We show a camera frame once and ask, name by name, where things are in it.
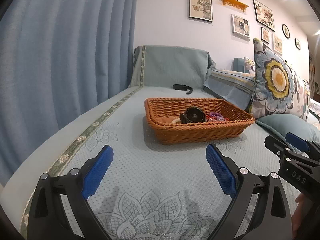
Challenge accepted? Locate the right hand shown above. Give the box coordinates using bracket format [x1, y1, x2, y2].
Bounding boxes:
[291, 193, 305, 239]

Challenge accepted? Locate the teal cushion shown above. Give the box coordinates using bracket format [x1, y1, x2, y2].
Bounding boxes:
[255, 114, 319, 153]

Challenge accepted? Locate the floral sunflower pillow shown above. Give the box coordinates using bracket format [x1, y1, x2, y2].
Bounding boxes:
[248, 38, 310, 121]

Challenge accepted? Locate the striped blue pillow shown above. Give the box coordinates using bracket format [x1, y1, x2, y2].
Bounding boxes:
[203, 66, 255, 111]

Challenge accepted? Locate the black round watch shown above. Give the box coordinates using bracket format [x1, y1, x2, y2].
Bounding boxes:
[180, 107, 206, 124]

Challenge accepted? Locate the butterfly light framed picture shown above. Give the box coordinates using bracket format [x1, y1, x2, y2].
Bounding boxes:
[273, 34, 283, 55]

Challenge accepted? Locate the tiny framed picture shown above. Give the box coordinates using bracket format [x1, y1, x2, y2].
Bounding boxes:
[295, 38, 300, 50]

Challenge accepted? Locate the teal sofa cover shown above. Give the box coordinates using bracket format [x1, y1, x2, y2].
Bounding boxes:
[0, 45, 320, 240]

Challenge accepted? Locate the orange wicker basket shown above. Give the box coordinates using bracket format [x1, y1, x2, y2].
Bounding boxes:
[144, 98, 255, 145]

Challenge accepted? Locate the small dark framed picture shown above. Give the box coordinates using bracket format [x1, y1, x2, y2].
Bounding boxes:
[261, 27, 270, 44]

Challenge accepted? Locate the white framed picture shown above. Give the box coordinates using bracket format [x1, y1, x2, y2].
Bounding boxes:
[231, 14, 251, 40]

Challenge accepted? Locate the floral black framed picture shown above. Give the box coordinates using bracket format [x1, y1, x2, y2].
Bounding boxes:
[253, 0, 276, 31]

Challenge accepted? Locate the blue curtain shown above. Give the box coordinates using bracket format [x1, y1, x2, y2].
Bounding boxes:
[1, 0, 136, 185]

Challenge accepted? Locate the purple spiral hair tie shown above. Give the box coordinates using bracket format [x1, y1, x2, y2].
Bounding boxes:
[206, 112, 226, 122]

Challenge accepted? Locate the black strap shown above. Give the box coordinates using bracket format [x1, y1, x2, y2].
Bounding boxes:
[172, 83, 194, 95]

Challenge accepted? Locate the orange wall shelf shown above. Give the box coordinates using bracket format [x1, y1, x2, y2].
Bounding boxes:
[221, 0, 248, 12]

